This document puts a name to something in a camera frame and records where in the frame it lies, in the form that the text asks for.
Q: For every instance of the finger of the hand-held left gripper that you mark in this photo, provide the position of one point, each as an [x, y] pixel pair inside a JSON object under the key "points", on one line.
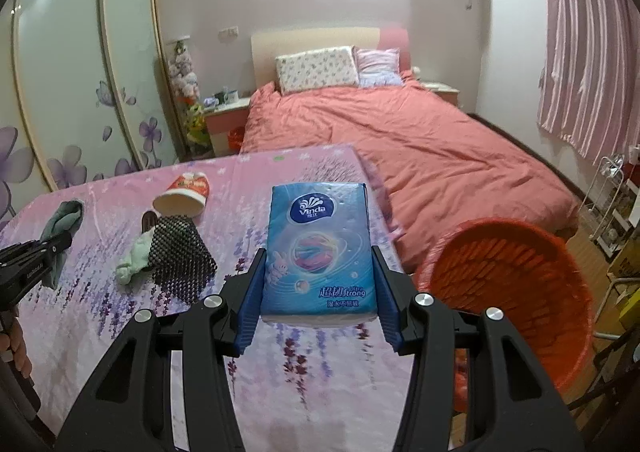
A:
{"points": [[45, 247]]}

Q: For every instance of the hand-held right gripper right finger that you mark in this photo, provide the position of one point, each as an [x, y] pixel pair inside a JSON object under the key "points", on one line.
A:
{"points": [[389, 304]]}

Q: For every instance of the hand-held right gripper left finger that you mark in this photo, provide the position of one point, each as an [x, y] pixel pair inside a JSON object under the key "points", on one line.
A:
{"points": [[249, 304]]}

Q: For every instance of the dark green cloth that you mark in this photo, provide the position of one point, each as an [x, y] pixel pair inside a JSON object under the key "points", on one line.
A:
{"points": [[67, 217]]}

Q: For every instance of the blue tissue pack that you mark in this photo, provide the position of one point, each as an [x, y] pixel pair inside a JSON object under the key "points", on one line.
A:
{"points": [[320, 252]]}

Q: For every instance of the orange plastic basket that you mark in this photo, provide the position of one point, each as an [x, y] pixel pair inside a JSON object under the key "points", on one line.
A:
{"points": [[505, 282]]}

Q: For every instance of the person's left hand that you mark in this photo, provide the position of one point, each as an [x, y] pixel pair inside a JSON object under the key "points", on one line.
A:
{"points": [[14, 339]]}

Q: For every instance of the black mesh mat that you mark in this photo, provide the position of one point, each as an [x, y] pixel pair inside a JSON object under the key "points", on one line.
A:
{"points": [[182, 257]]}

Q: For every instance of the light green sock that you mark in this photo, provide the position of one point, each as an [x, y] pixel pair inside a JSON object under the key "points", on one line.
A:
{"points": [[135, 257]]}

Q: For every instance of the small brown object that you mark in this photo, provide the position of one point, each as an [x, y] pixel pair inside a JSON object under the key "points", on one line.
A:
{"points": [[148, 221]]}

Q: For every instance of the pink lavender printed tablecloth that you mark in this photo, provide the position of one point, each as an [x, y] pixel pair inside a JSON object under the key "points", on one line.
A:
{"points": [[125, 332]]}

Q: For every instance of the red white paper cup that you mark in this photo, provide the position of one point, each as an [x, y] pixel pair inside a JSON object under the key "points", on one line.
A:
{"points": [[182, 194]]}

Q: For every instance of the bed with coral duvet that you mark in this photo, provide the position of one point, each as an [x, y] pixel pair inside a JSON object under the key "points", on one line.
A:
{"points": [[400, 152]]}

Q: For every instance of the small orange bin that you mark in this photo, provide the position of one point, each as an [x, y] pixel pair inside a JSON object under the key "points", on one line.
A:
{"points": [[236, 138]]}

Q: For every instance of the pink white nightstand with mugs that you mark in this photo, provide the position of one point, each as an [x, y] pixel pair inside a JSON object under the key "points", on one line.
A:
{"points": [[222, 124]]}

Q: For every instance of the yellow green plush toy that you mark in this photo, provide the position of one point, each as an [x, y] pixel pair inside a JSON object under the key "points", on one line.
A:
{"points": [[196, 124]]}

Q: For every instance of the floral sliding door wardrobe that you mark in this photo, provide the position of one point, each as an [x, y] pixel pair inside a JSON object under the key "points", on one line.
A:
{"points": [[75, 57]]}

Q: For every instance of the white mug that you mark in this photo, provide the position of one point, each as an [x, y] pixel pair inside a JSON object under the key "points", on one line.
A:
{"points": [[231, 95]]}

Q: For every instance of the stack of plush toys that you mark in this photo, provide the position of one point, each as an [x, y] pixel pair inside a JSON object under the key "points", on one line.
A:
{"points": [[182, 72]]}

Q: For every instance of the pink striped pillow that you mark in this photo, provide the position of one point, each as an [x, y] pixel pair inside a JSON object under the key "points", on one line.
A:
{"points": [[377, 66]]}

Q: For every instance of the yellow cardboard box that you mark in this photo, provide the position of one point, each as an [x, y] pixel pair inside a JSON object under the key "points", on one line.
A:
{"points": [[625, 263]]}

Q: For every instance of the white floral pillow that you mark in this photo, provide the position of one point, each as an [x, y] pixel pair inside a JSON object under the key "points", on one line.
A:
{"points": [[317, 69]]}

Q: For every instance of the pink striped curtain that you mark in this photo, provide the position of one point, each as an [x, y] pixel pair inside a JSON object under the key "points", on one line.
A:
{"points": [[585, 42]]}

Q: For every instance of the white wall socket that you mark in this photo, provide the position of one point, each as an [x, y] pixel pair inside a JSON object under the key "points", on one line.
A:
{"points": [[227, 32]]}

